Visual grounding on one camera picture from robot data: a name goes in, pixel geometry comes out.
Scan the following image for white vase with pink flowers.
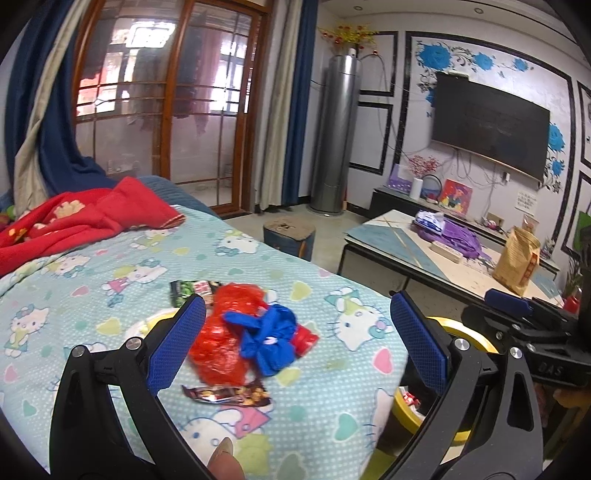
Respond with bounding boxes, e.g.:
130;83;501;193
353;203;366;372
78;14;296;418
409;154;439;200

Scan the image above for grey tower air conditioner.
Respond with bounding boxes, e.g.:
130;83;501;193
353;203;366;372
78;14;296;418
308;48;363;217

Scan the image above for brown paper bag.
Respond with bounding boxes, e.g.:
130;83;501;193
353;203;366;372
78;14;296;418
492;226;541;297

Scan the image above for black television cabinet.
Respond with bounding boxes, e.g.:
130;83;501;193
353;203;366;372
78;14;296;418
369;186;561;273

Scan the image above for person's left hand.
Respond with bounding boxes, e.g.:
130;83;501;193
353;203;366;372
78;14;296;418
207;438;245;480

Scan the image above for colourful picture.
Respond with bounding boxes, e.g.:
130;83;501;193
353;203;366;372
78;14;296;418
438;179;474;214

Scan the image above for red floral blanket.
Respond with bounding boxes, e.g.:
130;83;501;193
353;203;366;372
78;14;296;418
0;178;185;278

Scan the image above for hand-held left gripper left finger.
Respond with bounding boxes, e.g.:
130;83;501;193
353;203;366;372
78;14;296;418
48;293;218;480

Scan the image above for person's right hand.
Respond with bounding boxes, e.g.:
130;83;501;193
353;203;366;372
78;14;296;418
554;390;585;409

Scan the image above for blue curtain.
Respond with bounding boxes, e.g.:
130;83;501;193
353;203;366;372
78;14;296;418
4;0;118;195
281;0;319;208

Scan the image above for beige curtain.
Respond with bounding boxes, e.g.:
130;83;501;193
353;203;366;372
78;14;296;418
13;0;90;213
256;0;303;215

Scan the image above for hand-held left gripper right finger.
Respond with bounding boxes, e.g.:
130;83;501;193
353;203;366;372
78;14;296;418
390;291;546;480

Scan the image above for purple bag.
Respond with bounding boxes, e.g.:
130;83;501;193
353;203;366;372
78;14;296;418
411;217;492;261

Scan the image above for black wall television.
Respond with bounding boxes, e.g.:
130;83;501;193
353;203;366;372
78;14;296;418
430;71;551;182

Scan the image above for round blue ornament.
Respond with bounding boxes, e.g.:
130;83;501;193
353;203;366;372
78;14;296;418
421;174;444;204

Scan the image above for brown snack wrapper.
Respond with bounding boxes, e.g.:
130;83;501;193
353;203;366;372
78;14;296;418
181;378;273;408

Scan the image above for purple card box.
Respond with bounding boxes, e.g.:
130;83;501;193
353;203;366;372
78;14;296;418
389;163;413;192

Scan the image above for dark green snack wrapper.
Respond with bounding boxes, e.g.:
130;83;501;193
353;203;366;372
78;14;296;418
168;279;222;308

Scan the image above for blue white tissue pack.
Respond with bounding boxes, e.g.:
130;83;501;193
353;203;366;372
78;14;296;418
414;210;446;232

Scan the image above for yellow red artificial flowers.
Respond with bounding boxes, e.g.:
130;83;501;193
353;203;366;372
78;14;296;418
318;24;379;51

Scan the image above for red plastic bag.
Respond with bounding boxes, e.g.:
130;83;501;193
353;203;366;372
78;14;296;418
188;282;271;386

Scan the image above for wooden glass sliding door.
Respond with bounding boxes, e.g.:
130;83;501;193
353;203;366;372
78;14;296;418
71;0;273;215

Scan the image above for marble top coffee table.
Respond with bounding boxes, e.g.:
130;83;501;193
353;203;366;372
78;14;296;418
337;209;564;305

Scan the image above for white power strip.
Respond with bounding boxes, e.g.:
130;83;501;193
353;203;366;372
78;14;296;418
429;241;463;263

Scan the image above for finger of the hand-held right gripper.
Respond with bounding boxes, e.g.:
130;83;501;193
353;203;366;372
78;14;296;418
462;305;564;344
484;288;573;324

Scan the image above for blue plastic bag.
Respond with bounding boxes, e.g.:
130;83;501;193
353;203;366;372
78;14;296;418
224;305;300;377

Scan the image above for black bin with yellow rim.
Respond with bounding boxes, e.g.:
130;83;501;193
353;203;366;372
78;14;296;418
376;316;500;446

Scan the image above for potted plant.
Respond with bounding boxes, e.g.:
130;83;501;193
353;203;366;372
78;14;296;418
561;258;583;310

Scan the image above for low square stool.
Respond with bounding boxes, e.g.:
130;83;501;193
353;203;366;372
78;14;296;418
263;217;317;261

